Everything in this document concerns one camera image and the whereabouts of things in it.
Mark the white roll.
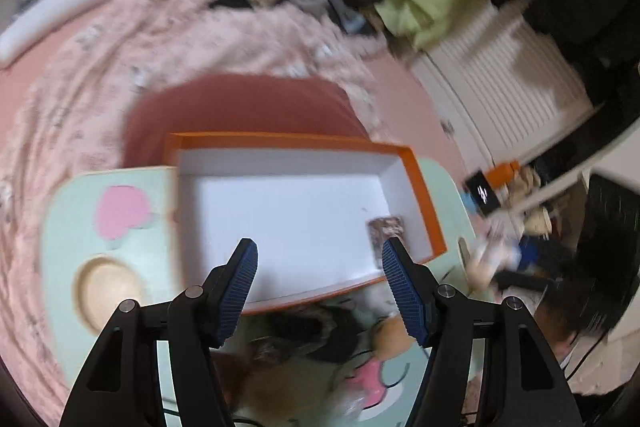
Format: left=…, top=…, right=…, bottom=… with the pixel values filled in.
left=0, top=0, right=114, bottom=68

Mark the orange round plush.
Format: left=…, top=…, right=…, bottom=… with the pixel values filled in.
left=371, top=317, right=417, bottom=361

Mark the beige plush toy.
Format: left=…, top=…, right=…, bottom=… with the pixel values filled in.
left=459, top=227, right=522, bottom=294

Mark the pink printed blanket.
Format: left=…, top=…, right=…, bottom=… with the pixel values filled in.
left=0, top=0, right=387, bottom=410

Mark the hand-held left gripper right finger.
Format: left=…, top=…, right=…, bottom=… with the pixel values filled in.
left=381, top=236, right=583, bottom=427

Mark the orange cardboard box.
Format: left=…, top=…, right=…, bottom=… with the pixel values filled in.
left=164, top=132, right=447, bottom=317

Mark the mint green lap table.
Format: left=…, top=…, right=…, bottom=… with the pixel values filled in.
left=40, top=157, right=482, bottom=427

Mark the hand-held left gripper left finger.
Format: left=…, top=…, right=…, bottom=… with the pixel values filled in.
left=60, top=238, right=259, bottom=427

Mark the pink small item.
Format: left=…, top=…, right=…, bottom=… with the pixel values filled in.
left=349, top=359, right=390, bottom=404

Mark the red cushion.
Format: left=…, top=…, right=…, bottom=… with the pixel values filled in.
left=122, top=74, right=372, bottom=168

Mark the dark furry item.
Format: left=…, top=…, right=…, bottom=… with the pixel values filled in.
left=250, top=304, right=367, bottom=365

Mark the small orange box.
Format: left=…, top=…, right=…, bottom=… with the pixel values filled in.
left=487, top=160, right=522, bottom=188

